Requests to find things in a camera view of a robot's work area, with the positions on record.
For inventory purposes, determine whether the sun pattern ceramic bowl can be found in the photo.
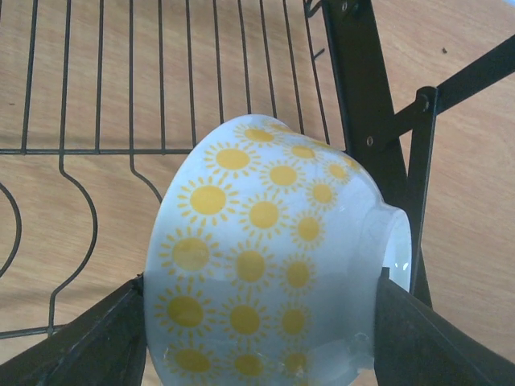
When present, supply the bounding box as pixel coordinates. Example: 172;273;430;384
144;114;412;385

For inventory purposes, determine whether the black wire dish rack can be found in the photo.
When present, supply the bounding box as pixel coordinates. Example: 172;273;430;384
0;0;515;341

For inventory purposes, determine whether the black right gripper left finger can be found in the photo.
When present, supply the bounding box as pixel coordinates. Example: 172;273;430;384
1;275;146;385

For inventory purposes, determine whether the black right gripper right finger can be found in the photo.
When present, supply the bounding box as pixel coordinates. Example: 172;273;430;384
374;267;515;386

